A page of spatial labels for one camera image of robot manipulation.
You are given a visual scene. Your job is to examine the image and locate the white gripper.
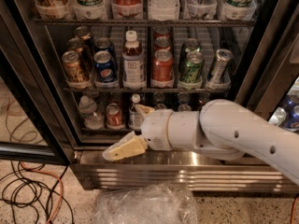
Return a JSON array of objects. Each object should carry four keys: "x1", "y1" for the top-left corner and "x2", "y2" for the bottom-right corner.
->
[{"x1": 103, "y1": 104, "x2": 173, "y2": 161}]

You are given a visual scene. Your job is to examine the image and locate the orange brown can front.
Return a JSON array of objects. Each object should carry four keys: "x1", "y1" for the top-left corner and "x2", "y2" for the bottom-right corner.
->
[{"x1": 62, "y1": 50, "x2": 90, "y2": 83}]

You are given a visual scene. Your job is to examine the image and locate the orange brown can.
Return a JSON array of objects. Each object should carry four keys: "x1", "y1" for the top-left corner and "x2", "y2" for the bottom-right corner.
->
[
  {"x1": 62, "y1": 50, "x2": 90, "y2": 83},
  {"x1": 75, "y1": 26, "x2": 93, "y2": 49},
  {"x1": 66, "y1": 37, "x2": 92, "y2": 73}
]

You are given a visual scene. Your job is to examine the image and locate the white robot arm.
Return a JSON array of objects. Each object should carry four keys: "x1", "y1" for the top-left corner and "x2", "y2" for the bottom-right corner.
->
[{"x1": 103, "y1": 99, "x2": 299, "y2": 184}]

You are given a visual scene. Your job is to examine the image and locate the tea bottle bottom shelf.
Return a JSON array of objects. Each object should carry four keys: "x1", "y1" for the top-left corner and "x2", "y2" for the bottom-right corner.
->
[{"x1": 129, "y1": 93, "x2": 143, "y2": 131}]

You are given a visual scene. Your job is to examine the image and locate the red can bottom shelf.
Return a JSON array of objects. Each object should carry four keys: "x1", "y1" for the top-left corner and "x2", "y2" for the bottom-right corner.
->
[{"x1": 106, "y1": 103, "x2": 123, "y2": 126}]

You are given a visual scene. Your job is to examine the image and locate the green can bottom shelf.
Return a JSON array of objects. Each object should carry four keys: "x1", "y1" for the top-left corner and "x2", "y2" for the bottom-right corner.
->
[{"x1": 154, "y1": 104, "x2": 167, "y2": 110}]

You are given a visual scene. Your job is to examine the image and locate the water bottle bottom shelf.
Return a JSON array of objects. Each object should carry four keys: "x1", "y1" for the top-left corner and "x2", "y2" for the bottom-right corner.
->
[{"x1": 78, "y1": 95, "x2": 104, "y2": 130}]

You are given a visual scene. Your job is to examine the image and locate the iced tea bottle middle shelf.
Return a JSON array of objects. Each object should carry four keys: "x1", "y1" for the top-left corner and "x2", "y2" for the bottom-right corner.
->
[{"x1": 122, "y1": 30, "x2": 145, "y2": 83}]

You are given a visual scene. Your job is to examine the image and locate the blue can bottom shelf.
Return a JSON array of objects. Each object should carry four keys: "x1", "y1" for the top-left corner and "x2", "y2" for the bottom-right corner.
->
[{"x1": 178, "y1": 104, "x2": 192, "y2": 112}]

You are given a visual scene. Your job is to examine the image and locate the steel fridge base grille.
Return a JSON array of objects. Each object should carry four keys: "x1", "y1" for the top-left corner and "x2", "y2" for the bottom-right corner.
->
[{"x1": 71, "y1": 149, "x2": 299, "y2": 193}]

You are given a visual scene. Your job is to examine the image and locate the red can front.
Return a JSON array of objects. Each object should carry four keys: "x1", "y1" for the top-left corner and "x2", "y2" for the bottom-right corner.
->
[{"x1": 151, "y1": 49, "x2": 173, "y2": 82}]

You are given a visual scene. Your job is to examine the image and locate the blue pepsi can front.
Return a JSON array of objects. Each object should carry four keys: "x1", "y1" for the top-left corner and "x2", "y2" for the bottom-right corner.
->
[{"x1": 93, "y1": 50, "x2": 117, "y2": 83}]

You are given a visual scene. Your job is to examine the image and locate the blue pepsi can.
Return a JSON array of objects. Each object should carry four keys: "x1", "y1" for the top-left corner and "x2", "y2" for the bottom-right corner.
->
[
  {"x1": 94, "y1": 37, "x2": 114, "y2": 55},
  {"x1": 93, "y1": 50, "x2": 117, "y2": 83}
]

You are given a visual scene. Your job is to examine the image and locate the green can front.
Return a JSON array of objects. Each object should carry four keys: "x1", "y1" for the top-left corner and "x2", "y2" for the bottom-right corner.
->
[{"x1": 179, "y1": 50, "x2": 205, "y2": 84}]

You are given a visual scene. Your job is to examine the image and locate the red can middle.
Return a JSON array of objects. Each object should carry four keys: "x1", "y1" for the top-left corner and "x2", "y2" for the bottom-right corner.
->
[{"x1": 153, "y1": 37, "x2": 171, "y2": 51}]

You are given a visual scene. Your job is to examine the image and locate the blue pepsi can rear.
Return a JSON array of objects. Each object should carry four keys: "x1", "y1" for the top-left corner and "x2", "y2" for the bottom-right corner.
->
[{"x1": 94, "y1": 37, "x2": 114, "y2": 55}]

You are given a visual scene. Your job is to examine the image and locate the red can rear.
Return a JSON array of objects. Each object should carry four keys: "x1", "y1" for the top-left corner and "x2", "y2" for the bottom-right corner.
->
[{"x1": 153, "y1": 27, "x2": 170, "y2": 38}]

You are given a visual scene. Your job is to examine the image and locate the green can rear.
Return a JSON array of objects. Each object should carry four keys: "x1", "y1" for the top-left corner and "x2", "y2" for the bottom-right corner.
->
[{"x1": 180, "y1": 38, "x2": 202, "y2": 61}]

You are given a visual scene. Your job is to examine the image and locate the orange brown can middle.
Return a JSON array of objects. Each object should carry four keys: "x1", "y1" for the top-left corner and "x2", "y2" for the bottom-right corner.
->
[{"x1": 66, "y1": 37, "x2": 92, "y2": 73}]

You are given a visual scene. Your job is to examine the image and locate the fridge left glass door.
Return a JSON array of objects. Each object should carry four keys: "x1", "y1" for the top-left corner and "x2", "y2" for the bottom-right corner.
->
[{"x1": 0, "y1": 13, "x2": 75, "y2": 165}]

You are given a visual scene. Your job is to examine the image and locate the fridge glass door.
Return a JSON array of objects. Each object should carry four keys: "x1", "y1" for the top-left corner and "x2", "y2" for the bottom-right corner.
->
[
  {"x1": 0, "y1": 13, "x2": 75, "y2": 165},
  {"x1": 228, "y1": 0, "x2": 299, "y2": 119}
]

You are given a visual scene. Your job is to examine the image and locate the orange brown can rear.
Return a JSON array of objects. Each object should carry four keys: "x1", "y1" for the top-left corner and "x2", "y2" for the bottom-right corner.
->
[{"x1": 75, "y1": 26, "x2": 93, "y2": 49}]

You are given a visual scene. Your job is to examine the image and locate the silver slim can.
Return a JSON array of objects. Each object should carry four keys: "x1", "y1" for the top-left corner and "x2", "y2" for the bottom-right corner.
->
[{"x1": 207, "y1": 49, "x2": 233, "y2": 84}]

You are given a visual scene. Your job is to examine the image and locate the fridge right glass door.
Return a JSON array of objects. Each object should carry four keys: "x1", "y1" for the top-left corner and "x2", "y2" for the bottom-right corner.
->
[{"x1": 228, "y1": 0, "x2": 299, "y2": 119}]

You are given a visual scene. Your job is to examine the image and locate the blue can behind right door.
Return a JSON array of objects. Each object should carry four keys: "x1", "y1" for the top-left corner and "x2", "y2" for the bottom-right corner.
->
[{"x1": 284, "y1": 105, "x2": 299, "y2": 130}]

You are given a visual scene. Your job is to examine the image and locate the clear plastic bag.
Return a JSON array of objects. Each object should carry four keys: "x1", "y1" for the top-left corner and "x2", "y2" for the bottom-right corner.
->
[{"x1": 94, "y1": 182, "x2": 198, "y2": 224}]

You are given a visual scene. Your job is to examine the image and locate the middle wire shelf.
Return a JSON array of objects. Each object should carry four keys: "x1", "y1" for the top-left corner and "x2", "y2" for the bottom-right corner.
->
[{"x1": 63, "y1": 88, "x2": 227, "y2": 93}]

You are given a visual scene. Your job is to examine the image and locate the wire shelf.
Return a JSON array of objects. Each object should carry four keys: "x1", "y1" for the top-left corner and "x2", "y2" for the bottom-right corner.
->
[
  {"x1": 63, "y1": 88, "x2": 227, "y2": 93},
  {"x1": 34, "y1": 19, "x2": 255, "y2": 27}
]

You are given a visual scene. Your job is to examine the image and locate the orange cable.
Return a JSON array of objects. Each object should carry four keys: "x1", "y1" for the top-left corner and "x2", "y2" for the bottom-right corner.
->
[{"x1": 19, "y1": 161, "x2": 64, "y2": 224}]

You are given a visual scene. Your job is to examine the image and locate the black cables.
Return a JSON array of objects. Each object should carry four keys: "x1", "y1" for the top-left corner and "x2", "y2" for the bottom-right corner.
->
[{"x1": 0, "y1": 161, "x2": 75, "y2": 224}]

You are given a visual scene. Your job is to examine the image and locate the top wire shelf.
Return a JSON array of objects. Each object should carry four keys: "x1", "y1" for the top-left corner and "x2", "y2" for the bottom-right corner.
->
[{"x1": 34, "y1": 19, "x2": 255, "y2": 27}]

